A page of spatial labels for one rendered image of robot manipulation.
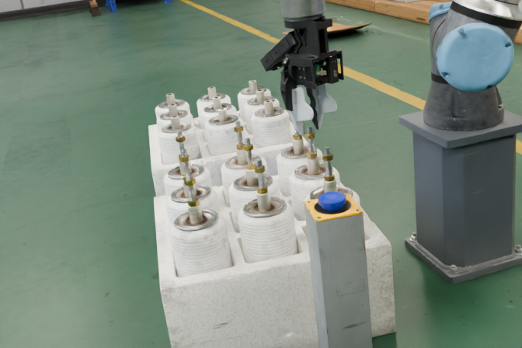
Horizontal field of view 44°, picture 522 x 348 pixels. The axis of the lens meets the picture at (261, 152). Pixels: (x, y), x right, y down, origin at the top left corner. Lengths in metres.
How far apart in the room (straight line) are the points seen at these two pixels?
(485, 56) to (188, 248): 0.57
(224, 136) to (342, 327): 0.72
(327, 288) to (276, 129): 0.72
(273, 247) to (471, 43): 0.46
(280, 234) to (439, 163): 0.36
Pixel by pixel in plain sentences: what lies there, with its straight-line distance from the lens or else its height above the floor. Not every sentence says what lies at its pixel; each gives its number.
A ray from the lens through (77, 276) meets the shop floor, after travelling 1.57.
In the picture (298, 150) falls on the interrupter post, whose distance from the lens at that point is 1.34.
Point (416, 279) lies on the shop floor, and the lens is 1.37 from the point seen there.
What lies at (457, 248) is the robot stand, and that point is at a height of 0.06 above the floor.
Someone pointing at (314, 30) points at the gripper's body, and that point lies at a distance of 1.11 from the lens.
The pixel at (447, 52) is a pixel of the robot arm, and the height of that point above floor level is 0.48.
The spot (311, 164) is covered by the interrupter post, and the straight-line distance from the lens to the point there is 1.23.
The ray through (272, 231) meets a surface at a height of 0.23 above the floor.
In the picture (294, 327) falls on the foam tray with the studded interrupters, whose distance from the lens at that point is 1.15.
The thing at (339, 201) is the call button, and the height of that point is 0.33.
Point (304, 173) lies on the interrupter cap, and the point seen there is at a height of 0.25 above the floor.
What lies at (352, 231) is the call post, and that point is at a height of 0.29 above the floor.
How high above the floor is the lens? 0.72
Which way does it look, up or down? 20 degrees down
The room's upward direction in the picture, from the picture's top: 7 degrees counter-clockwise
